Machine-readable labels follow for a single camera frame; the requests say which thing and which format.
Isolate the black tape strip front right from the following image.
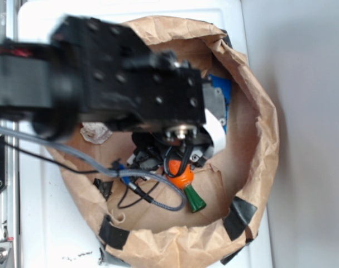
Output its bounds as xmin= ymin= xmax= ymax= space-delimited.
xmin=223 ymin=197 xmax=257 ymax=241

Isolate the black tape strip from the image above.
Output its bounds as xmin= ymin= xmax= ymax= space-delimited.
xmin=98 ymin=215 xmax=130 ymax=250
xmin=223 ymin=197 xmax=257 ymax=241

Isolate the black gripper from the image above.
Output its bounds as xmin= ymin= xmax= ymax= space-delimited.
xmin=127 ymin=81 xmax=226 ymax=170

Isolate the orange plastic toy carrot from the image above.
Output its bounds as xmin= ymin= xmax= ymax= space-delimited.
xmin=166 ymin=160 xmax=207 ymax=213

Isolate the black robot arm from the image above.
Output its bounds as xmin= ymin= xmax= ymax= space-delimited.
xmin=0 ymin=16 xmax=226 ymax=164

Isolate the aluminium extrusion rail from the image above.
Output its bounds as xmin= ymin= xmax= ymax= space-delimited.
xmin=0 ymin=1 xmax=22 ymax=267

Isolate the black tape strip front left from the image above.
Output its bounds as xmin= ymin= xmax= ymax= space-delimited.
xmin=98 ymin=215 xmax=130 ymax=250

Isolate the grey braided cable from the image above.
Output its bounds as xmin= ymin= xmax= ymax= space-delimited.
xmin=0 ymin=123 xmax=187 ymax=212

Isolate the blue sponge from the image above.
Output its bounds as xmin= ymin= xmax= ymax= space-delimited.
xmin=209 ymin=74 xmax=232 ymax=133

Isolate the thin black cable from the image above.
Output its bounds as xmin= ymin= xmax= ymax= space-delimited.
xmin=4 ymin=141 xmax=160 ymax=209

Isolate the brown paper bag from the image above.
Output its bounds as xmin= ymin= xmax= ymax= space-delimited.
xmin=61 ymin=16 xmax=279 ymax=267

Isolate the crumpled white paper ball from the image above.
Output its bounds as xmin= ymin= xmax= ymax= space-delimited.
xmin=80 ymin=122 xmax=113 ymax=145

